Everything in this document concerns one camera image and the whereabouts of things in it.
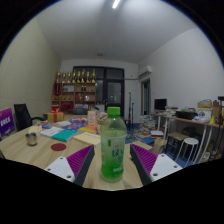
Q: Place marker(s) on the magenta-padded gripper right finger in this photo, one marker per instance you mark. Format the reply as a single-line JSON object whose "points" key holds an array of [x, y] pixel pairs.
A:
{"points": [[146, 159]]}

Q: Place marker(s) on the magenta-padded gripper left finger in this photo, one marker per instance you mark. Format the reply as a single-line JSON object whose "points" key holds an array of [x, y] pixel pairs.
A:
{"points": [[78, 160]]}

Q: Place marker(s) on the green drink bottle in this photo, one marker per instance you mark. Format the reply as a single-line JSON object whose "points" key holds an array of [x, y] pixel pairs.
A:
{"points": [[113, 146]]}

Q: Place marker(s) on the large beige notebook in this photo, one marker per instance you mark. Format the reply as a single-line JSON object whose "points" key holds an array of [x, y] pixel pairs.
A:
{"points": [[87, 138]]}

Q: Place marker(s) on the flat round red coaster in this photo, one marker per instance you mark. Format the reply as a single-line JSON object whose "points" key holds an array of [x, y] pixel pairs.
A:
{"points": [[58, 147]]}

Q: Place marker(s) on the teal book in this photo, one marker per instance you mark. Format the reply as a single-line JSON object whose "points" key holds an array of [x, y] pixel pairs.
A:
{"points": [[64, 135]]}

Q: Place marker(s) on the pile of books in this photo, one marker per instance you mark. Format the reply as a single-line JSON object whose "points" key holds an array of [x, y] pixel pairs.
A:
{"points": [[147, 123]]}

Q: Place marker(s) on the brown wooden stool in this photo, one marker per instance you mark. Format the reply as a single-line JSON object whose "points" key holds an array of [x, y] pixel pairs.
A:
{"points": [[177, 136]]}

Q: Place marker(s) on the white booklet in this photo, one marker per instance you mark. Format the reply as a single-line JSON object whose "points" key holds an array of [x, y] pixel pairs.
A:
{"points": [[51, 131]]}

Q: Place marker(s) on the small orange standing card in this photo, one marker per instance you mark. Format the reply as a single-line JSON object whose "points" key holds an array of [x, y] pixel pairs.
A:
{"points": [[91, 117]]}

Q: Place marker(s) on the white round stool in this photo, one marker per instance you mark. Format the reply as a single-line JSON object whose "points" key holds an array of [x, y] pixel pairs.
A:
{"points": [[190, 141]]}

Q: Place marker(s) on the white pot of pink flowers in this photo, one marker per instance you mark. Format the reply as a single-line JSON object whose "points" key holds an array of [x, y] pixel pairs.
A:
{"points": [[101, 117]]}

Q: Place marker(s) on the yellow gift box red ribbon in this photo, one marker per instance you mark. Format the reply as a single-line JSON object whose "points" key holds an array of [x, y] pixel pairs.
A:
{"points": [[55, 116]]}

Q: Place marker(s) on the small metal cup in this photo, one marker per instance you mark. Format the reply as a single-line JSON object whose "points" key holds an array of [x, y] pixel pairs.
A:
{"points": [[31, 139]]}

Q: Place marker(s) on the small beige notepad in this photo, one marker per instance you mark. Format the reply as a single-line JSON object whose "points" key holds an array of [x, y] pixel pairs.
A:
{"points": [[35, 129]]}

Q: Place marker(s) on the black microphone stand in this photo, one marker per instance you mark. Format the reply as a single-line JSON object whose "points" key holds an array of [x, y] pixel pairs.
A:
{"points": [[129, 106]]}

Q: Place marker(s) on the black computer monitor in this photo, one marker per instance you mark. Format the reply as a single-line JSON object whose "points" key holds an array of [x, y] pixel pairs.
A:
{"points": [[160, 104]]}

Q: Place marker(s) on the long wooden side desk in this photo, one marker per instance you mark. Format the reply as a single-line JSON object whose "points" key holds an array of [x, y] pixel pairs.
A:
{"points": [[193, 121]]}

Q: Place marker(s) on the wooden shelf unit with trophies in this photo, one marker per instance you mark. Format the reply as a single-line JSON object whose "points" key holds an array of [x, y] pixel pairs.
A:
{"points": [[75, 93]]}

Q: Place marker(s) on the black office chair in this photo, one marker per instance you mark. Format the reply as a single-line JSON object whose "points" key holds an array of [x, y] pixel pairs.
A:
{"points": [[21, 116]]}

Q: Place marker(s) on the purple sign board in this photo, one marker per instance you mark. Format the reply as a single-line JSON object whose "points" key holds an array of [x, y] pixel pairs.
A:
{"points": [[6, 121]]}

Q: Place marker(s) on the white air conditioner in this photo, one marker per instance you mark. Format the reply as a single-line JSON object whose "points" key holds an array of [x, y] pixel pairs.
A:
{"points": [[145, 70]]}

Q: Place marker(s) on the ceiling tube light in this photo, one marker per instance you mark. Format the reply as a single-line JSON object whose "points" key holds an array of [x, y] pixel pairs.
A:
{"points": [[116, 4]]}

